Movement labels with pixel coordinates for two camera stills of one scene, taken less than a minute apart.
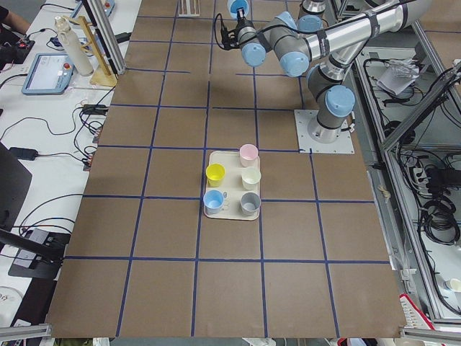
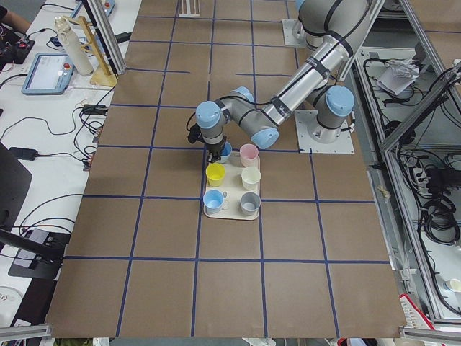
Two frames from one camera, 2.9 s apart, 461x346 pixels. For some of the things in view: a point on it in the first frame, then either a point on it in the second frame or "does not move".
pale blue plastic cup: [233, 5] to [225, 151]
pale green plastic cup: [250, 177] does not move
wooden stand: [101, 76] does not move
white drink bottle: [73, 47] does not move
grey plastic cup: [250, 203] does not move
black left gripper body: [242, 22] to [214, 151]
